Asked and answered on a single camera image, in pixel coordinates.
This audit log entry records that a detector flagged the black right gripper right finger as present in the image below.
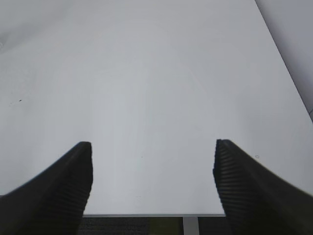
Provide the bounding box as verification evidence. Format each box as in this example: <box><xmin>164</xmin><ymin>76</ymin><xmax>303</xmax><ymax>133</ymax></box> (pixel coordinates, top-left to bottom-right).
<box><xmin>213</xmin><ymin>140</ymin><xmax>313</xmax><ymax>235</ymax></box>

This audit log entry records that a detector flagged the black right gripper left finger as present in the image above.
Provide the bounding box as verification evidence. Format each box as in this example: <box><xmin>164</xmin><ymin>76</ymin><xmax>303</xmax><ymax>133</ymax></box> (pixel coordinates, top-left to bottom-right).
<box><xmin>0</xmin><ymin>141</ymin><xmax>93</xmax><ymax>235</ymax></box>

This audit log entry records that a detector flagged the white table leg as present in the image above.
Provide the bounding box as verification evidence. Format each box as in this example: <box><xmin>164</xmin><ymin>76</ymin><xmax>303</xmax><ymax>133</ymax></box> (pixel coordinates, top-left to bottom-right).
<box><xmin>183</xmin><ymin>217</ymin><xmax>200</xmax><ymax>235</ymax></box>

